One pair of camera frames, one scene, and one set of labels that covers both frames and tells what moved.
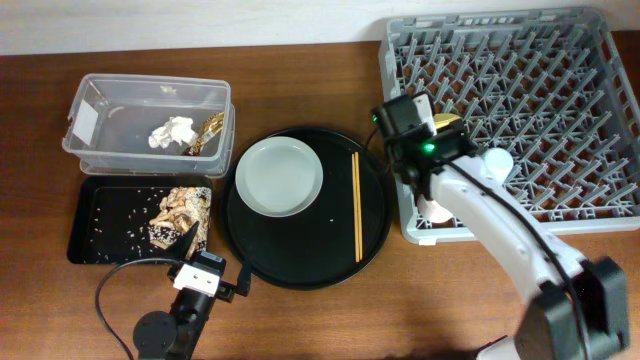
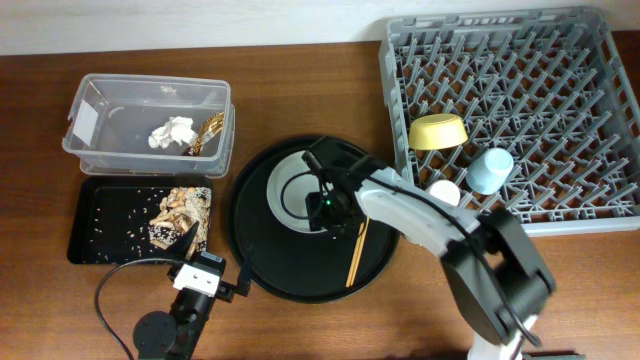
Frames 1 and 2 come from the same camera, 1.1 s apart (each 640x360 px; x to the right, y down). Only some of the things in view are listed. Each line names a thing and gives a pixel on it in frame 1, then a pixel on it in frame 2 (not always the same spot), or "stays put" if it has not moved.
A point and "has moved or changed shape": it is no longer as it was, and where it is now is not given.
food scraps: [181, 209] stays put
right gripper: [434, 132] -> [315, 215]
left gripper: [225, 291] stays put
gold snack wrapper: [210, 127] stays put
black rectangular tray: [114, 213] stays put
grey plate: [279, 176] has moved or changed shape
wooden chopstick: [356, 229] has moved or changed shape
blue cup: [497, 163] stays put
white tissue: [177, 129] stays put
